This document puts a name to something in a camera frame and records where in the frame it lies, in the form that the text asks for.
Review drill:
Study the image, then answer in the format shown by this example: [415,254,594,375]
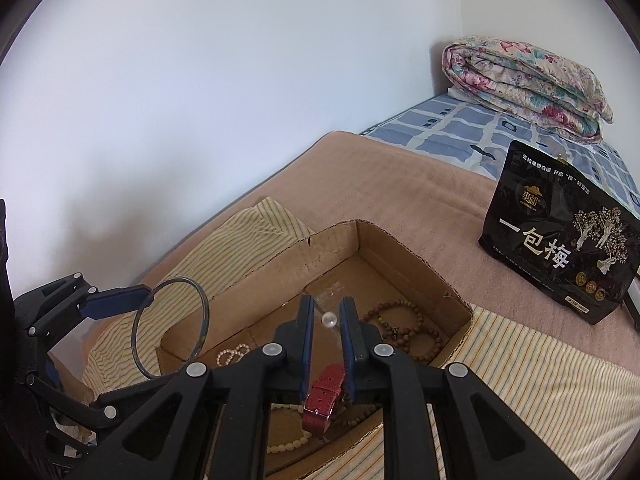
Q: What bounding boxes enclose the black snack bag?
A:
[478,140,640,326]

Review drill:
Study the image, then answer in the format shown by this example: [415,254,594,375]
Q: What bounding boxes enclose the blue plaid bed sheet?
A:
[360,92,640,221]

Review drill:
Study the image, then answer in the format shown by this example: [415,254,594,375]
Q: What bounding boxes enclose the folded floral quilt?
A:
[441,35,615,143]

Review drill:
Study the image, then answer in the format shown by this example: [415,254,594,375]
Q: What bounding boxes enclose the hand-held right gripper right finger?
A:
[339,296,551,480]

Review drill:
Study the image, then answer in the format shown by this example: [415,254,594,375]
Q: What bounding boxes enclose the large wooden bead necklace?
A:
[361,299,446,361]

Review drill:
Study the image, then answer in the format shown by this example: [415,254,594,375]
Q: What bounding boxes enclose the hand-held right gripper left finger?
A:
[75,295,317,480]

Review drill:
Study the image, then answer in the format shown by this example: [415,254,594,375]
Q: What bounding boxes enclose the tan blanket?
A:
[142,130,640,376]

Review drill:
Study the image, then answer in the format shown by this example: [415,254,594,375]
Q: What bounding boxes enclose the grey bangle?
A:
[132,276,210,380]

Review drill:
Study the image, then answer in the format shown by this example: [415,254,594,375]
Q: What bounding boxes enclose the small wooden bead bracelet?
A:
[345,404,379,427]

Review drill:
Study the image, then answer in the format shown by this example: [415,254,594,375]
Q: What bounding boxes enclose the cream bead bracelet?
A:
[267,427,312,456]

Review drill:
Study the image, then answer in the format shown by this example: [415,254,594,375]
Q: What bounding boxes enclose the white pearl strand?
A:
[216,342,251,367]

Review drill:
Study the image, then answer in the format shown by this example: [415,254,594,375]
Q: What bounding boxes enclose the white ring light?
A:
[621,280,640,333]

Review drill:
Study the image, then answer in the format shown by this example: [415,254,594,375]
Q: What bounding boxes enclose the brown cardboard box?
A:
[156,219,475,480]

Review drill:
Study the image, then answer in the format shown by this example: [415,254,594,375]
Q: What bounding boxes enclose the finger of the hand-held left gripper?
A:
[22,372,176,443]
[14,272,156,337]

